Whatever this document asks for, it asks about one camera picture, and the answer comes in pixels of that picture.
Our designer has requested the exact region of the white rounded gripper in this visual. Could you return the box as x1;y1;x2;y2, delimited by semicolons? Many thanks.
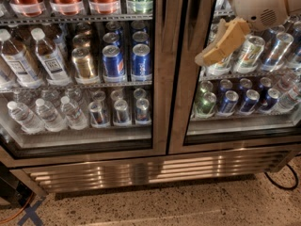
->
195;0;301;66

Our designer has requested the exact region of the steel fridge door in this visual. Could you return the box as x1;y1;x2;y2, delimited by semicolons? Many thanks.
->
169;0;301;154
0;0;180;171

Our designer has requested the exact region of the steel fridge base grille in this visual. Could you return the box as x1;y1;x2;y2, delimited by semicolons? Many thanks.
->
12;143;301;196

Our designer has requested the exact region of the white 7Up can right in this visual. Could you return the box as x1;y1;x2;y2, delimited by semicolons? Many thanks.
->
233;36;265;73

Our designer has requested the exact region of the white 7up can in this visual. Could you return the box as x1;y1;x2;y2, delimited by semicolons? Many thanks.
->
233;36;265;73
206;55;232;76

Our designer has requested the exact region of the white 7Up can left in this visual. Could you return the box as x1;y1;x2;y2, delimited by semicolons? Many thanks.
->
206;55;232;76

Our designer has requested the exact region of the silver blue can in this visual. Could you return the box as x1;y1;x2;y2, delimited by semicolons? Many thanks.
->
261;32;293;72

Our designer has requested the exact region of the blue can bottom left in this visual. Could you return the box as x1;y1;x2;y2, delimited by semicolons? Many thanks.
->
217;90;239;116

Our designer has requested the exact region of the blue can bottom right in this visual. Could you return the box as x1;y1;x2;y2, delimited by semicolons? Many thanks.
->
238;89;260;114

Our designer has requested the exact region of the green can bottom shelf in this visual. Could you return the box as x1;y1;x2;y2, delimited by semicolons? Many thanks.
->
195;92;216;118

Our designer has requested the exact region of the front blue Pepsi can right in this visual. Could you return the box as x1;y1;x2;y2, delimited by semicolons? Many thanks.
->
131;43;152;81

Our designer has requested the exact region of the blue pepsi can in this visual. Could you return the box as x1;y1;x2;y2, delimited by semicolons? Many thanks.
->
131;43;152;81
103;45;126;83

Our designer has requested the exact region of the front blue Pepsi can left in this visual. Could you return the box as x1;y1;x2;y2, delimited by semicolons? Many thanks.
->
103;45;126;83

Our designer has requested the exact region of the small silver can right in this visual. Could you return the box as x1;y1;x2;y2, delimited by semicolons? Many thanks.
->
135;98;151;124

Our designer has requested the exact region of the small silver can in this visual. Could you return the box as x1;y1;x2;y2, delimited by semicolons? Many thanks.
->
135;98;151;124
88;102;109;128
114;99;131;125

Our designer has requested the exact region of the small silver can middle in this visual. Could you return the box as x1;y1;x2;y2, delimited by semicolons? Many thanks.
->
114;99;131;125

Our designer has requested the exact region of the front gold can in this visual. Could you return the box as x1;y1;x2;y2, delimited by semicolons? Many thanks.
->
71;47;100;85

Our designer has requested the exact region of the small silver can left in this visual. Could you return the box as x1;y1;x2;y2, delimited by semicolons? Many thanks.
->
88;102;109;128

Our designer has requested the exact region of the tea bottle white cap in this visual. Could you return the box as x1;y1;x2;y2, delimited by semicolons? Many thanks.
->
31;28;71;86

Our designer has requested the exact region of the water bottle right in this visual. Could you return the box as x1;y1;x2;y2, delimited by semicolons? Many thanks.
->
60;96;87;130

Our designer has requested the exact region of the water bottle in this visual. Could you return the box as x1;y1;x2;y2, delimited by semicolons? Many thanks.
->
36;99;67;132
60;96;87;130
7;101;44;134

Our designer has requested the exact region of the water bottle middle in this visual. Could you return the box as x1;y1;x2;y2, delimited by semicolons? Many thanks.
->
36;99;67;132

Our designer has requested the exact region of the tea bottle far left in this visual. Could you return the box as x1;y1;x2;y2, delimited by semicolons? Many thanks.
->
0;29;42;88

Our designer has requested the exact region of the water bottle left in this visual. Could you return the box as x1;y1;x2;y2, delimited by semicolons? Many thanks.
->
7;101;44;134

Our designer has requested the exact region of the blue tape cross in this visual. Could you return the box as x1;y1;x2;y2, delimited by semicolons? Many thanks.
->
17;197;45;226

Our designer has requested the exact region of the black power cable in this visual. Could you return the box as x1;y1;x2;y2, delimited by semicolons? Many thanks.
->
263;163;300;192

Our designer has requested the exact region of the orange cable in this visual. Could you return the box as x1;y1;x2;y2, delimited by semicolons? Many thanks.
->
0;191;35;224

